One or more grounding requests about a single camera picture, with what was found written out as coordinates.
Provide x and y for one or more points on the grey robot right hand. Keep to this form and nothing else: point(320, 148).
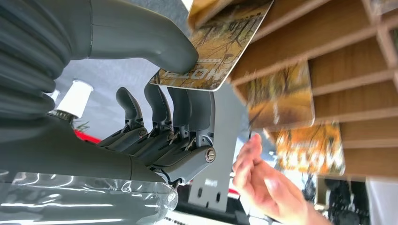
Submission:
point(77, 149)

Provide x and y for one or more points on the grey kiosk stand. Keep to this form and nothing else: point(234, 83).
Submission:
point(225, 124)

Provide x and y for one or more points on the wooden card holder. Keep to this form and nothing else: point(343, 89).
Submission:
point(342, 56)

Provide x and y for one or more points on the red floor tape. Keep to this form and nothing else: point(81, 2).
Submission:
point(87, 136)

